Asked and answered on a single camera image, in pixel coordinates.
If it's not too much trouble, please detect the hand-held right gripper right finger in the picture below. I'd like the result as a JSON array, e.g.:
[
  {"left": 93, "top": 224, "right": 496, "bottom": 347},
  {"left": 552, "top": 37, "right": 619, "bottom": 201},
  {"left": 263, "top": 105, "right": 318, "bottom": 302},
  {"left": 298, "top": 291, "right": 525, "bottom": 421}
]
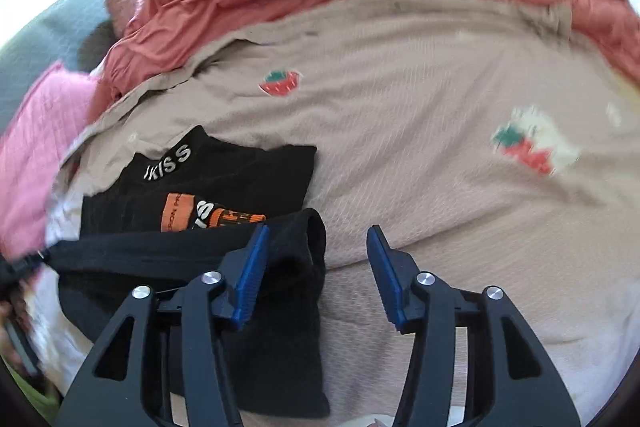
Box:
[{"left": 366, "top": 224, "right": 583, "bottom": 427}]

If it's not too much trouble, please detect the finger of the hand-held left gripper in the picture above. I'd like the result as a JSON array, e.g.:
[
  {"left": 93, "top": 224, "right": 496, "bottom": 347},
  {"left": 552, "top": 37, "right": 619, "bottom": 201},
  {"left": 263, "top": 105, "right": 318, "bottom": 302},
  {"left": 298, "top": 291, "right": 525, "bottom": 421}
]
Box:
[{"left": 0, "top": 247, "right": 58, "bottom": 280}]

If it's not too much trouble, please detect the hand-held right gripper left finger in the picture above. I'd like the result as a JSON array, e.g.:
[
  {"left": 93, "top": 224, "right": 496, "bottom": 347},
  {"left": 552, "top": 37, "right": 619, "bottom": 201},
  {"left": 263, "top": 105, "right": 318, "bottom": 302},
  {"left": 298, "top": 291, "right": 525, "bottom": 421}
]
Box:
[{"left": 55, "top": 223, "right": 273, "bottom": 427}]

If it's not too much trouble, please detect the black sweater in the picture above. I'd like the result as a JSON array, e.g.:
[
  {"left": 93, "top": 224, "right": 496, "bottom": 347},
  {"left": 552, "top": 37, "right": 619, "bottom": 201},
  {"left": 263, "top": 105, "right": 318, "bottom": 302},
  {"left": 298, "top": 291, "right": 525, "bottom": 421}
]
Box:
[{"left": 50, "top": 125, "right": 331, "bottom": 419}]

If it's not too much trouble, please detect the yellow-green cloth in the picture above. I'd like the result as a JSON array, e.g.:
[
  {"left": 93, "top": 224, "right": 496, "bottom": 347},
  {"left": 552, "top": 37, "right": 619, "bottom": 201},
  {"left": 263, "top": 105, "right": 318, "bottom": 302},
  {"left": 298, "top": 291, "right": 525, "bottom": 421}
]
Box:
[{"left": 20, "top": 372, "right": 61, "bottom": 423}]

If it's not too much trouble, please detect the beige printed blanket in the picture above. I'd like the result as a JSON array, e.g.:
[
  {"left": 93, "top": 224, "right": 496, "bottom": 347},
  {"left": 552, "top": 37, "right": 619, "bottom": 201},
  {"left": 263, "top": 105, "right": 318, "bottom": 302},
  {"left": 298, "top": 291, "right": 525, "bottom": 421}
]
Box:
[{"left": 30, "top": 0, "right": 640, "bottom": 427}]

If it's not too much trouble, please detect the pink quilted blanket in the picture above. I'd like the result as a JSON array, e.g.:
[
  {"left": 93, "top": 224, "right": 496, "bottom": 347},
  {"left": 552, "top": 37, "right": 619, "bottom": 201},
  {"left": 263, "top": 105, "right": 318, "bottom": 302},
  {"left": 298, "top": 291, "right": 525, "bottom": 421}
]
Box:
[{"left": 0, "top": 62, "right": 108, "bottom": 258}]

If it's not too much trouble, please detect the grey quilted cover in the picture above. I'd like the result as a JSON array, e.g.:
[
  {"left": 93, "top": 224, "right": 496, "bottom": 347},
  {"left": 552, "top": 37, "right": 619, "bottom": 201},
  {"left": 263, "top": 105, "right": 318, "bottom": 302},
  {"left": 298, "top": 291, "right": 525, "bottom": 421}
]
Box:
[{"left": 0, "top": 0, "right": 161, "bottom": 132}]

